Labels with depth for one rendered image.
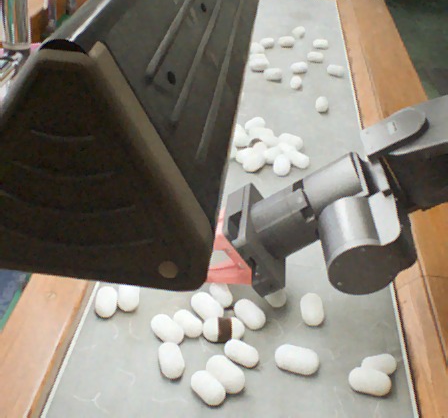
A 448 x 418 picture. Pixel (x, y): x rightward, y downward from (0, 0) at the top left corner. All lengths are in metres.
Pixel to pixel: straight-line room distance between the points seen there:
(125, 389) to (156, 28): 0.41
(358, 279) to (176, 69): 0.35
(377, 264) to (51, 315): 0.28
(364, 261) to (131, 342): 0.22
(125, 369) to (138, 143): 0.44
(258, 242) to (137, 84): 0.43
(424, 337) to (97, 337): 0.30
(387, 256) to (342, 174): 0.09
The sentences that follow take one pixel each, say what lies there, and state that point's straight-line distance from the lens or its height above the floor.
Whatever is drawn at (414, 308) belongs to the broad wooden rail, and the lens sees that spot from 0.70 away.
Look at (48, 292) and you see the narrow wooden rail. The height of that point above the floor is 0.76.
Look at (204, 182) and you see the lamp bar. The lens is 0.21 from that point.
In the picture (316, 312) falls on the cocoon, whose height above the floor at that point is 0.76.
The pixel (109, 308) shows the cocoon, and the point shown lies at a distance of 0.64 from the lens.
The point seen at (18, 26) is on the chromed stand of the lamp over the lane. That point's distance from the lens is 0.60.
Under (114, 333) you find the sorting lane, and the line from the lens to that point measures 0.64.
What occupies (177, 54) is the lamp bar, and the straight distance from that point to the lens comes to 0.24.
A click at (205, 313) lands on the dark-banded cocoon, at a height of 0.75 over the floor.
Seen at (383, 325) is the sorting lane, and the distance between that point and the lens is 0.69.
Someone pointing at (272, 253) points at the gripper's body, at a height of 0.82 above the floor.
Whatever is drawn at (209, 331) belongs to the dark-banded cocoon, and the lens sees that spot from 0.62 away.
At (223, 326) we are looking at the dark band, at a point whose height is 0.76.
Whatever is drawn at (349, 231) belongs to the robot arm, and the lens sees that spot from 0.54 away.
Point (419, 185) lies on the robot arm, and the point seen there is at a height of 0.90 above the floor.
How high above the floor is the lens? 1.17
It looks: 31 degrees down
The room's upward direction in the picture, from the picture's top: 6 degrees clockwise
